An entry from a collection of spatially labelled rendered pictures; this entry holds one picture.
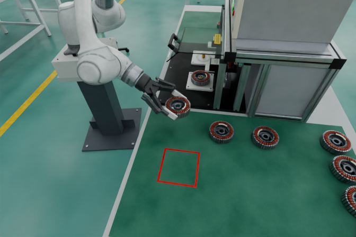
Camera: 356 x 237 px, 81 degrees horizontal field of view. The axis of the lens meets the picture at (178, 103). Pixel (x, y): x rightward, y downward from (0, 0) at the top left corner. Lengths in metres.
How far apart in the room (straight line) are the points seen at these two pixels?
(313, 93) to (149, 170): 0.78
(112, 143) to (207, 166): 1.21
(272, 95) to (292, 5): 0.37
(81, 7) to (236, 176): 0.85
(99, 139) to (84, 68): 1.37
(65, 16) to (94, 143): 1.09
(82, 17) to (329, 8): 0.87
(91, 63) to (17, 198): 1.53
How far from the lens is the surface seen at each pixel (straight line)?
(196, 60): 1.41
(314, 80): 1.04
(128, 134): 1.99
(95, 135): 2.08
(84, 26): 0.79
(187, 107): 0.90
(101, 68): 0.71
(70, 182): 1.93
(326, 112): 1.32
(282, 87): 1.03
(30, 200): 2.01
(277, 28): 0.98
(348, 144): 1.16
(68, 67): 1.46
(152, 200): 0.88
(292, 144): 1.09
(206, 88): 1.19
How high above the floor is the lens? 1.57
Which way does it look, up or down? 46 degrees down
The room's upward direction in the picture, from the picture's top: 2 degrees counter-clockwise
